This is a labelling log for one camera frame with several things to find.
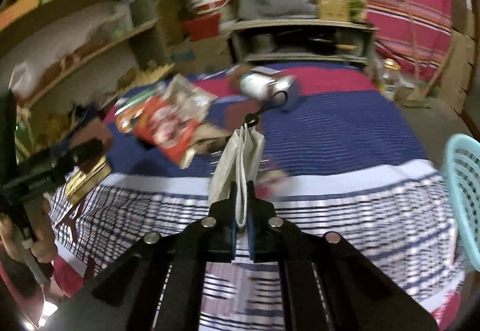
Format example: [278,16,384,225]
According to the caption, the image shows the white paper bag with cord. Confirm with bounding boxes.
[208,90,288,230]

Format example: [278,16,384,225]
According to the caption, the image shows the red snack wrapper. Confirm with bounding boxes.
[134,97,201,168]

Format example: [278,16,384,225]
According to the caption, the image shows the silver printed snack wrapper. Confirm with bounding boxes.
[162,74,218,122]

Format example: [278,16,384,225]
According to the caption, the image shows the person's left hand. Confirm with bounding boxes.
[1,198,58,263]

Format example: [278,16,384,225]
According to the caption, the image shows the orange yellow snack wrapper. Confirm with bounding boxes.
[65,156,112,205]

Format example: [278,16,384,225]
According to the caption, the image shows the striped checkered tablecloth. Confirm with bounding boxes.
[50,63,465,329]

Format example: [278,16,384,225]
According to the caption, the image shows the green orange snack packet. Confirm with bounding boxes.
[114,90,164,134]

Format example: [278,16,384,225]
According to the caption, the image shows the beige crumpled cloth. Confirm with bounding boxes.
[190,122,232,155]

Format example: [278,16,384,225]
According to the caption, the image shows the orange cardboard box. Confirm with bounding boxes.
[0,0,40,30]

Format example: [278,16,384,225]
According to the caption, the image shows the yellow egg carton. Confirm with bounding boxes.
[124,64,174,91]

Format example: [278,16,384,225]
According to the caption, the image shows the light blue plastic basket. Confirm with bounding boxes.
[442,134,479,272]

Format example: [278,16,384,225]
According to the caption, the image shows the glass jar with metal lid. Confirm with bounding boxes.
[227,64,301,111]

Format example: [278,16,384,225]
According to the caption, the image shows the yellow oil bottle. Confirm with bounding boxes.
[378,59,401,101]

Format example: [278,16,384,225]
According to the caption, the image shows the grey low shelf unit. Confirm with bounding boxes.
[228,19,377,68]

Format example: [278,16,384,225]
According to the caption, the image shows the red plastic basin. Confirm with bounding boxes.
[182,13,221,42]

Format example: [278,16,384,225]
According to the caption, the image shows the green leafy vegetables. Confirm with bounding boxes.
[347,0,368,23]

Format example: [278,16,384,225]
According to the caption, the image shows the wooden utensil holder box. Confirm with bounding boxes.
[317,0,350,22]

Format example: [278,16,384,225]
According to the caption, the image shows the wooden wall shelf unit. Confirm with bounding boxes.
[1,0,172,154]

